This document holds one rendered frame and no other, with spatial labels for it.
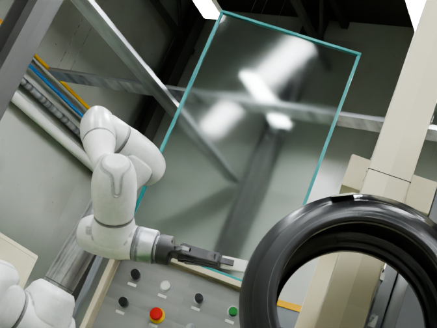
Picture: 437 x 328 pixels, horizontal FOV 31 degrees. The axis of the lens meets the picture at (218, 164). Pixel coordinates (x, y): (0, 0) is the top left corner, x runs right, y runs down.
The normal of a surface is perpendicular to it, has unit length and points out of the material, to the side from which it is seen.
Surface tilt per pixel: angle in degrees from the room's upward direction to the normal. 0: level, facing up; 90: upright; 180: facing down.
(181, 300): 90
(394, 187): 90
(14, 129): 90
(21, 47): 90
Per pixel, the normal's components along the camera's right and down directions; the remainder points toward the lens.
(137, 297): -0.04, -0.36
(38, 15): 0.85, 0.18
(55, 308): 0.57, 0.00
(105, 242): -0.21, 0.44
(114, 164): 0.13, -0.75
